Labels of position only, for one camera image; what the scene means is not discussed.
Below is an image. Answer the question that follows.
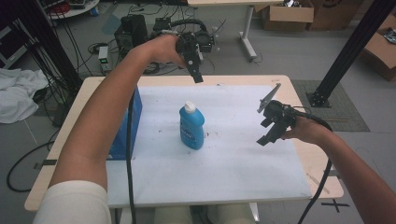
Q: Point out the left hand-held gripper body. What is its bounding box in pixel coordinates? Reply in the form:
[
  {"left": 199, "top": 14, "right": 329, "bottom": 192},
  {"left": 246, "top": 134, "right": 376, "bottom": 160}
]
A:
[{"left": 152, "top": 29, "right": 217, "bottom": 71}]

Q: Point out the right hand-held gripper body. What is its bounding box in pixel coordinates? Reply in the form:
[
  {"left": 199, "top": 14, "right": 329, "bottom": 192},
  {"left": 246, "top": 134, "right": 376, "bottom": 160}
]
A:
[{"left": 257, "top": 82, "right": 301, "bottom": 132}]

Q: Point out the blue bottle with white cap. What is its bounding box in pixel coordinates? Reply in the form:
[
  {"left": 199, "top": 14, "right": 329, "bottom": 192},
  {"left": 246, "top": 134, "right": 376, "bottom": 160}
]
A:
[{"left": 178, "top": 100, "right": 205, "bottom": 151}]

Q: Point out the blue cardboard box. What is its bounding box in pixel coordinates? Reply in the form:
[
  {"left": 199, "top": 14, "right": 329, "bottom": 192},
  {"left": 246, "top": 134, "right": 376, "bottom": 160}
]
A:
[{"left": 106, "top": 87, "right": 144, "bottom": 161}]

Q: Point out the person's left hand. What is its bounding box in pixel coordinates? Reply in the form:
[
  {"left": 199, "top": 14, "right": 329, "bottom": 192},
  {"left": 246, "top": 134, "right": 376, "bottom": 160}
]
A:
[{"left": 141, "top": 34, "right": 188, "bottom": 69}]

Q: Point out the person's right hand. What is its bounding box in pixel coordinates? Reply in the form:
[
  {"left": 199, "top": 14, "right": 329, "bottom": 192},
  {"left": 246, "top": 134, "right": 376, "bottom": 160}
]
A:
[{"left": 281, "top": 116, "right": 332, "bottom": 147}]

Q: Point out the grey computer tower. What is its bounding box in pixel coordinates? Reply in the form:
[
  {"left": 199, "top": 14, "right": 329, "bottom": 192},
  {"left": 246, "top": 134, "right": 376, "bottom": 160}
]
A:
[{"left": 152, "top": 17, "right": 173, "bottom": 33}]

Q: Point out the white table mat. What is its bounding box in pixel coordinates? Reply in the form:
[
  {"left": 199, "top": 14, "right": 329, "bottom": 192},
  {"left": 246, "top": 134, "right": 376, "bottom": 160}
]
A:
[{"left": 106, "top": 84, "right": 313, "bottom": 209}]

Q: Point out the light wooden table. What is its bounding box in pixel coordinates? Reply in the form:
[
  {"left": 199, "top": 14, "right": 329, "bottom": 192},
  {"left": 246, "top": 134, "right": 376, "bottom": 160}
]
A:
[{"left": 24, "top": 74, "right": 345, "bottom": 222}]

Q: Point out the white desk with legs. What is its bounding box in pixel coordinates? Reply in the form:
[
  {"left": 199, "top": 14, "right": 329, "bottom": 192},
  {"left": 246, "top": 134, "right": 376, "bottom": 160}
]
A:
[{"left": 186, "top": 0, "right": 285, "bottom": 63}]

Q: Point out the grey floor mat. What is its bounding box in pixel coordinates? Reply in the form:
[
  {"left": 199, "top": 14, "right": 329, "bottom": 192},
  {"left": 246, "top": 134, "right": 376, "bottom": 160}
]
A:
[{"left": 290, "top": 79, "right": 372, "bottom": 133}]

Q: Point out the black computer tower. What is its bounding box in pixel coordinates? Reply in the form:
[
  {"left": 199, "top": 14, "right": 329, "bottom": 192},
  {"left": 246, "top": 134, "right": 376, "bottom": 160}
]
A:
[{"left": 113, "top": 13, "right": 149, "bottom": 59}]

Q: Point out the black tape strip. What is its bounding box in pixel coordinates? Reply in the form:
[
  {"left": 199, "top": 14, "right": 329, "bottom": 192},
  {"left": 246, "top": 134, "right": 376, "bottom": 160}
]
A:
[
  {"left": 33, "top": 159, "right": 58, "bottom": 171},
  {"left": 323, "top": 169, "right": 342, "bottom": 180}
]

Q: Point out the small white power supply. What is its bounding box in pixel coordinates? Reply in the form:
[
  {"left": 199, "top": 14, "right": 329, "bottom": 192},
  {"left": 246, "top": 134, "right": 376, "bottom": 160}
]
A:
[{"left": 97, "top": 45, "right": 110, "bottom": 73}]

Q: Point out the open cardboard box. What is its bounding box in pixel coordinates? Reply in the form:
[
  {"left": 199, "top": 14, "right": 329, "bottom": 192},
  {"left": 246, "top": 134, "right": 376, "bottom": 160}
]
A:
[{"left": 259, "top": 0, "right": 315, "bottom": 33}]

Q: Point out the closed cardboard box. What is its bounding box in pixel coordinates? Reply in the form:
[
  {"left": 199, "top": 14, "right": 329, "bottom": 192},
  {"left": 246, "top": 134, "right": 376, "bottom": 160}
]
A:
[{"left": 307, "top": 0, "right": 364, "bottom": 32}]

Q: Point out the large cardboard box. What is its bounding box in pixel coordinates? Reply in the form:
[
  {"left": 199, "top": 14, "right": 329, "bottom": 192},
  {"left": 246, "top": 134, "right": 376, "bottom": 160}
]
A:
[{"left": 359, "top": 13, "right": 396, "bottom": 83}]

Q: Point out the round white table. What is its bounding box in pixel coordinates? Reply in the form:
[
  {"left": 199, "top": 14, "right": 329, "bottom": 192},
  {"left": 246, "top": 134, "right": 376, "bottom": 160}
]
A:
[{"left": 46, "top": 0, "right": 101, "bottom": 21}]

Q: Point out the white crumpled cloth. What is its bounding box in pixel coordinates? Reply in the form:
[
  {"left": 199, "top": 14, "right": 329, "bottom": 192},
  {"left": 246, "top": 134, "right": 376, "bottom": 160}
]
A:
[{"left": 0, "top": 67, "right": 50, "bottom": 125}]

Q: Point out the person's white sleeve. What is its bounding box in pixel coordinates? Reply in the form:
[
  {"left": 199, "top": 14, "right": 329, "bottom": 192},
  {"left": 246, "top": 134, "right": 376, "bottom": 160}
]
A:
[{"left": 32, "top": 180, "right": 112, "bottom": 224}]

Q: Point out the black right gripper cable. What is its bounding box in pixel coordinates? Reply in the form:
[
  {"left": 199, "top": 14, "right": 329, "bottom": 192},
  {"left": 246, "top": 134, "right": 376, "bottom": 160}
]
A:
[{"left": 290, "top": 105, "right": 334, "bottom": 224}]

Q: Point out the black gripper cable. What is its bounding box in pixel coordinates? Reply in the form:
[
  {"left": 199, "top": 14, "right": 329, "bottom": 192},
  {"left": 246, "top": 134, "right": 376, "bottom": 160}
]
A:
[
  {"left": 290, "top": 105, "right": 334, "bottom": 224},
  {"left": 125, "top": 18, "right": 209, "bottom": 224}
]

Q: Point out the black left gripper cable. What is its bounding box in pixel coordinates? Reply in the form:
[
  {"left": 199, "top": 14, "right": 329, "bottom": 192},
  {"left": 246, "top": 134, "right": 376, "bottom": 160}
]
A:
[{"left": 125, "top": 18, "right": 209, "bottom": 224}]

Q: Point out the black aluminium post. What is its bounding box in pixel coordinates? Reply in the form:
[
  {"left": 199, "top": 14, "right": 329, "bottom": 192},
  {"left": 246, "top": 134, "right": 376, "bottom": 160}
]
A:
[{"left": 305, "top": 0, "right": 396, "bottom": 109}]

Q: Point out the black metal frame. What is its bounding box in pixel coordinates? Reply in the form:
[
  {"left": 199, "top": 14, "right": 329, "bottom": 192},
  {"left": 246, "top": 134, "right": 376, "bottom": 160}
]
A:
[{"left": 0, "top": 0, "right": 84, "bottom": 94}]

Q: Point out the black floor cable loop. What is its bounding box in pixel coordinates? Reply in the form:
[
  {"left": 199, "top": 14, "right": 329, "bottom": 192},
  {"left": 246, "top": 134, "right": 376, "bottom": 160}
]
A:
[{"left": 6, "top": 129, "right": 64, "bottom": 193}]

